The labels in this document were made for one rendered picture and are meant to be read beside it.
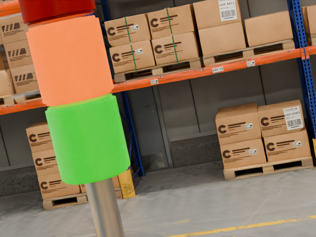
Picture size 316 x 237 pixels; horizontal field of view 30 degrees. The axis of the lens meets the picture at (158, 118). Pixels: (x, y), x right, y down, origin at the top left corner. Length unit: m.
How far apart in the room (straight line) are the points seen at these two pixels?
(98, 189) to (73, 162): 0.03
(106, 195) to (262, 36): 7.55
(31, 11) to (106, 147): 0.10
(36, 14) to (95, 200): 0.13
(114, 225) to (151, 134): 9.09
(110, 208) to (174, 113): 9.04
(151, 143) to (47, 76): 9.15
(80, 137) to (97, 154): 0.02
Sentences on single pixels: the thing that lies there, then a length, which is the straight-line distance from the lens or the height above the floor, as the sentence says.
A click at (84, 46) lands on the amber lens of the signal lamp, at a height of 2.25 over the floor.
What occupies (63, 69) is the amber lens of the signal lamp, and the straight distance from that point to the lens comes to 0.39.
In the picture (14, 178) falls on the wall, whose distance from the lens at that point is 10.24.
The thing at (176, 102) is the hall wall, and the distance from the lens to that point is 9.41.
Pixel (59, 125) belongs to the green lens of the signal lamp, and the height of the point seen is 2.20.
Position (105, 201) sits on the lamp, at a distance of 0.42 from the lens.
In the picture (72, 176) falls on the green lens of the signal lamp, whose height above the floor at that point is 2.17.
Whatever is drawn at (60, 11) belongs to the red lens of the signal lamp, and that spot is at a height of 2.28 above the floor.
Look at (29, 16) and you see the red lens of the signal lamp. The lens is 0.40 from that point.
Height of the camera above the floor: 2.25
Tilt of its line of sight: 9 degrees down
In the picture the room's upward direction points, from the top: 12 degrees counter-clockwise
